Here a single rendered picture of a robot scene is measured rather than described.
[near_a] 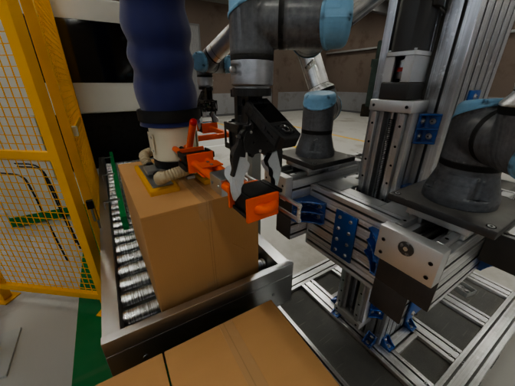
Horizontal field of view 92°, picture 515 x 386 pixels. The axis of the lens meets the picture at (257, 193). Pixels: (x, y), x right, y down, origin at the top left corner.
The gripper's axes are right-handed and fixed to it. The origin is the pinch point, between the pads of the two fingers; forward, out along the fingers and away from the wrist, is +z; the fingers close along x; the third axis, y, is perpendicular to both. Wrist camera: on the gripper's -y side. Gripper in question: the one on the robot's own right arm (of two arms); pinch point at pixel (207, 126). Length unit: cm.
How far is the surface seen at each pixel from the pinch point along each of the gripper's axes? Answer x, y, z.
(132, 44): -36, 33, -33
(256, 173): 23.2, 13.1, 27.2
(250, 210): -30, 94, 0
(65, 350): -90, 3, 108
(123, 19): -37, 32, -39
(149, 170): -37, 33, 8
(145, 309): -50, 53, 53
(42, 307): -104, -39, 108
